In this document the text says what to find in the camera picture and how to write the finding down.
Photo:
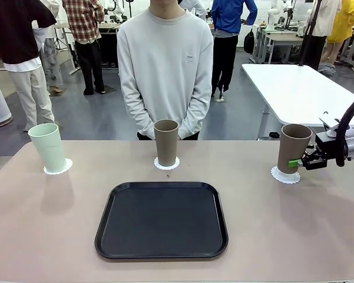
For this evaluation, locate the person in cream top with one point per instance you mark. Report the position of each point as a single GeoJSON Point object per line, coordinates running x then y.
{"type": "Point", "coordinates": [325, 14]}

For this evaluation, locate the light green tall cup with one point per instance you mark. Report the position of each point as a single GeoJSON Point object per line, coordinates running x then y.
{"type": "Point", "coordinates": [47, 147]}

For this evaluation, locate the black tripod stand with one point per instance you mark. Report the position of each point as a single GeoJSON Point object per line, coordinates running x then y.
{"type": "Point", "coordinates": [310, 32]}

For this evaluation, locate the grey frame workbench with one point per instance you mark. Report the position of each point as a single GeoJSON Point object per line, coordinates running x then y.
{"type": "Point", "coordinates": [279, 38]}

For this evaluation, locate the grey crumpled cloth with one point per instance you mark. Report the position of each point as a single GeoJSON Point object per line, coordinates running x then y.
{"type": "Point", "coordinates": [327, 69]}

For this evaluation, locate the person's left forearm grey sleeve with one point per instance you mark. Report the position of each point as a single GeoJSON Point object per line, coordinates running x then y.
{"type": "Point", "coordinates": [195, 112]}

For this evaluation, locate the wooden top desk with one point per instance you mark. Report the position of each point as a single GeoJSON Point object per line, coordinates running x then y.
{"type": "Point", "coordinates": [109, 26]}

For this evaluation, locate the person in black shirt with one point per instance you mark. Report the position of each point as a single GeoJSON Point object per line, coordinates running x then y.
{"type": "Point", "coordinates": [14, 29]}

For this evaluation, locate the white paper doily coaster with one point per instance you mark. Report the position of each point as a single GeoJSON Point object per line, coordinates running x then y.
{"type": "Point", "coordinates": [69, 167]}
{"type": "Point", "coordinates": [156, 164]}
{"type": "Point", "coordinates": [285, 179]}

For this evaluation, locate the black hanging bag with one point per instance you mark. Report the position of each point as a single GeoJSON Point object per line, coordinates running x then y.
{"type": "Point", "coordinates": [248, 41]}

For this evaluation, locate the person in grey sweatshirt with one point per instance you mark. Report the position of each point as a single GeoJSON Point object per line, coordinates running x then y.
{"type": "Point", "coordinates": [165, 59]}

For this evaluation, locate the person in plaid shirt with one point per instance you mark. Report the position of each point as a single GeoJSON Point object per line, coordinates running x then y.
{"type": "Point", "coordinates": [82, 20]}

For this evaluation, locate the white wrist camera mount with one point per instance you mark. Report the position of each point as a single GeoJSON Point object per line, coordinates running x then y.
{"type": "Point", "coordinates": [330, 122]}

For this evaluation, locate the person in blue shirt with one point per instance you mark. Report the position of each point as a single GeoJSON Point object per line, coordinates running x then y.
{"type": "Point", "coordinates": [226, 14]}

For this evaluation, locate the person in patterned skirt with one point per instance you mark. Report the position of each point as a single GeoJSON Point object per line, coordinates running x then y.
{"type": "Point", "coordinates": [50, 59]}

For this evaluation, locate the black plastic serving tray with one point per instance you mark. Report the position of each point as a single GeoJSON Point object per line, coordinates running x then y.
{"type": "Point", "coordinates": [165, 224]}

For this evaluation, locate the brown tall cup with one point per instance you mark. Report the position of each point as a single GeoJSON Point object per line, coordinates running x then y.
{"type": "Point", "coordinates": [291, 147]}
{"type": "Point", "coordinates": [166, 144]}

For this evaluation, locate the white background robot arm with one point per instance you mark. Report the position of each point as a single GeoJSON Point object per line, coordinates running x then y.
{"type": "Point", "coordinates": [272, 14]}
{"type": "Point", "coordinates": [116, 9]}

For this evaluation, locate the person's right forearm grey sleeve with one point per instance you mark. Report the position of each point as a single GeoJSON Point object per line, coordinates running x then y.
{"type": "Point", "coordinates": [135, 112]}

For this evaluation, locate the person in yellow coat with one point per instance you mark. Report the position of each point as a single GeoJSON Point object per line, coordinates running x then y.
{"type": "Point", "coordinates": [343, 23]}

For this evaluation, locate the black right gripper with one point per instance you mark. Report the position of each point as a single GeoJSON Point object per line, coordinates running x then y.
{"type": "Point", "coordinates": [315, 160]}

